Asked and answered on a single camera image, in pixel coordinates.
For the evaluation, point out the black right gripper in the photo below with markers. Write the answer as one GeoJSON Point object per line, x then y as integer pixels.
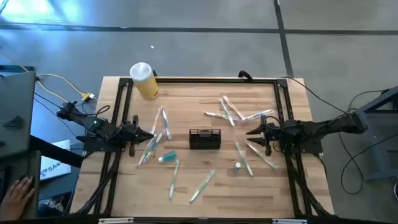
{"type": "Point", "coordinates": [273, 133]}

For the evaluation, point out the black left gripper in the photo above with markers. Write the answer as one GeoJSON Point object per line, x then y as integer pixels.
{"type": "Point", "coordinates": [130, 134]}

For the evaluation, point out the pale toothbrush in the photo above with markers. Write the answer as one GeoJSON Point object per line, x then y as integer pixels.
{"type": "Point", "coordinates": [217, 115]}

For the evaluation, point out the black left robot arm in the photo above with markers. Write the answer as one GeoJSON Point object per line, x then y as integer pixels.
{"type": "Point", "coordinates": [81, 118]}

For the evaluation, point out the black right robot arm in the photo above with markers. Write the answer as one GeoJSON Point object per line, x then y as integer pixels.
{"type": "Point", "coordinates": [329, 126]}

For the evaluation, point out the yellow wipes canister white lid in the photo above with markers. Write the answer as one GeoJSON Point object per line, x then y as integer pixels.
{"type": "Point", "coordinates": [146, 84]}

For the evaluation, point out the black diagonal beam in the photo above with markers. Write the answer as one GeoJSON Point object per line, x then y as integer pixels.
{"type": "Point", "coordinates": [53, 151]}

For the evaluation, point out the white printed box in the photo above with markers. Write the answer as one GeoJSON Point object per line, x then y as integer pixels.
{"type": "Point", "coordinates": [56, 169]}

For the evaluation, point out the dark side desk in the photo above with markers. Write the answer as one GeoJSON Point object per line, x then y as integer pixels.
{"type": "Point", "coordinates": [37, 168]}

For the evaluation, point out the blue-grey metal cart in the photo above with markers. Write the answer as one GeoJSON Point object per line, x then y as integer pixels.
{"type": "Point", "coordinates": [382, 98]}

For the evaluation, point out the grey equipment case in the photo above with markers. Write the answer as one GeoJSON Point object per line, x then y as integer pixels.
{"type": "Point", "coordinates": [18, 99]}

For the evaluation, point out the person's hand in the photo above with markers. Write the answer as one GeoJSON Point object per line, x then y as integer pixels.
{"type": "Point", "coordinates": [15, 199]}

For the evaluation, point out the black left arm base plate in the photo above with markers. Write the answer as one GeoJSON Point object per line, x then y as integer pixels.
{"type": "Point", "coordinates": [93, 146]}

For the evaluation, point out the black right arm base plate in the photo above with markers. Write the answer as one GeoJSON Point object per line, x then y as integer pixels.
{"type": "Point", "coordinates": [311, 149]}

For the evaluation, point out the white table bracket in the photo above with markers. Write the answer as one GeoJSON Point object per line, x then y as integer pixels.
{"type": "Point", "coordinates": [115, 220]}
{"type": "Point", "coordinates": [289, 221]}

